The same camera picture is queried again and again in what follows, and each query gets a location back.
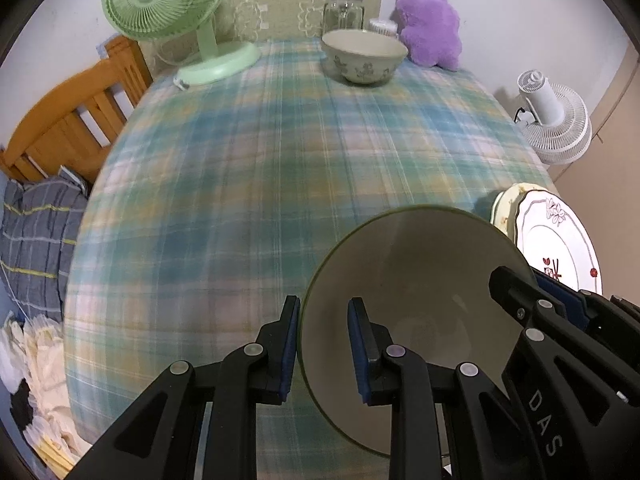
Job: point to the grey striped blanket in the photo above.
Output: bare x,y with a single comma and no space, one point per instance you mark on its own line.
35,240

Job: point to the red floral white plate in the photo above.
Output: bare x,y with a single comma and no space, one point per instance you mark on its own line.
550,245

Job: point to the purple plush toy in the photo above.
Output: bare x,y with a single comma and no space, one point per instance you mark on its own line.
430,25

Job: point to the scalloped yellow floral plate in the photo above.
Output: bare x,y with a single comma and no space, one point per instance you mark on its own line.
502,210

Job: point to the plaid tablecloth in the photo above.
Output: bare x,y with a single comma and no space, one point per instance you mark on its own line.
225,185

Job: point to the black cloth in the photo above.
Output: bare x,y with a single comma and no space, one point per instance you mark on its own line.
21,405

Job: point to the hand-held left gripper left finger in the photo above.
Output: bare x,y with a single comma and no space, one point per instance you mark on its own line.
290,350

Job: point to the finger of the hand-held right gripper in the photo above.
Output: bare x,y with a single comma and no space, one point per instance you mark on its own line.
560,295
530,305

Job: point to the white ribbed round container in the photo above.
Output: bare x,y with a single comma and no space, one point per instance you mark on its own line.
382,25

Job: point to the green patterned wall cloth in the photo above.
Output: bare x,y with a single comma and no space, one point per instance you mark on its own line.
280,0

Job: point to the white desk fan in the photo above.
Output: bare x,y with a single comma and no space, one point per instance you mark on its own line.
545,100

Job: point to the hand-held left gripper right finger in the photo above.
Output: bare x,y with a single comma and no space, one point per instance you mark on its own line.
357,350

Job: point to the wooden headboard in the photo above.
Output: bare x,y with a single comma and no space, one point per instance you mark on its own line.
50,110

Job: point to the crumpled white cloth pile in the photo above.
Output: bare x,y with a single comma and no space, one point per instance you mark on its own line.
45,370

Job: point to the clear glass jar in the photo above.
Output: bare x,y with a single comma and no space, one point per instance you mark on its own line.
342,12

